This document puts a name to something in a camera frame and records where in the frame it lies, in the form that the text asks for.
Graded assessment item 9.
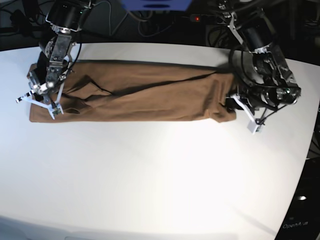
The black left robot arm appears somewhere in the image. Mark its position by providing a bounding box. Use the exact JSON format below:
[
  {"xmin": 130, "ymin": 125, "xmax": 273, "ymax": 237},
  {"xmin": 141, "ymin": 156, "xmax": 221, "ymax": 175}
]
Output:
[{"xmin": 214, "ymin": 0, "xmax": 301, "ymax": 134}]

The brown T-shirt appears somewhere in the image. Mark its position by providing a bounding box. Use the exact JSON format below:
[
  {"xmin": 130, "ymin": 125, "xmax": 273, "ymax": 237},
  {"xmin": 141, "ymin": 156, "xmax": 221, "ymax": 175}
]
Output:
[{"xmin": 29, "ymin": 61, "xmax": 236, "ymax": 123}]

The black power strip red light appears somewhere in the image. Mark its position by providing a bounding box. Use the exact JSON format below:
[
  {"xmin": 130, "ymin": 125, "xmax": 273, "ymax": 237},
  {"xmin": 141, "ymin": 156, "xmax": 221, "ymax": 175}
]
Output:
[{"xmin": 189, "ymin": 14, "xmax": 225, "ymax": 25}]

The white cable on floor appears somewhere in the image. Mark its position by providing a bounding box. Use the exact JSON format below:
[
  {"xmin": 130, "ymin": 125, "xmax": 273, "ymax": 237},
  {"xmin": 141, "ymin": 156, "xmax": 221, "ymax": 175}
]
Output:
[{"xmin": 94, "ymin": 0, "xmax": 131, "ymax": 36}]

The blue box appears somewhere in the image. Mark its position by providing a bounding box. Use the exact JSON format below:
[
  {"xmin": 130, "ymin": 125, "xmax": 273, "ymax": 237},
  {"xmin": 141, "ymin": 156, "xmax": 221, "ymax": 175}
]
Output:
[{"xmin": 120, "ymin": 0, "xmax": 192, "ymax": 12}]

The black OpenArm base plate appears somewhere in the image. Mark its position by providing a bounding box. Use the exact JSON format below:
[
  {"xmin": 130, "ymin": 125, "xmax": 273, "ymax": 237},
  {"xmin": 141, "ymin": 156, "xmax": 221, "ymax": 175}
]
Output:
[{"xmin": 275, "ymin": 140, "xmax": 320, "ymax": 240}]

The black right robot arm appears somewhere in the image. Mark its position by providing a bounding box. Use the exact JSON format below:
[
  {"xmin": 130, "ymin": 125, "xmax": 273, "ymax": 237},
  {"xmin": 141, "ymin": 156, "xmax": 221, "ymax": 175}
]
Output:
[{"xmin": 16, "ymin": 0, "xmax": 96, "ymax": 119}]

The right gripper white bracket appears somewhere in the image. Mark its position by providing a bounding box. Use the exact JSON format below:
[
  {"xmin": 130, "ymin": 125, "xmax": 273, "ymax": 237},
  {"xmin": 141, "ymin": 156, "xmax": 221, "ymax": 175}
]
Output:
[{"xmin": 15, "ymin": 67, "xmax": 68, "ymax": 119}]

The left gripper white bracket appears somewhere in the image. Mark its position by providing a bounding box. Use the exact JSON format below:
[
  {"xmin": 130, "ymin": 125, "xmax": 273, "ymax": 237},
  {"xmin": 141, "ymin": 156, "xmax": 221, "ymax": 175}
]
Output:
[{"xmin": 224, "ymin": 86, "xmax": 278, "ymax": 135}]

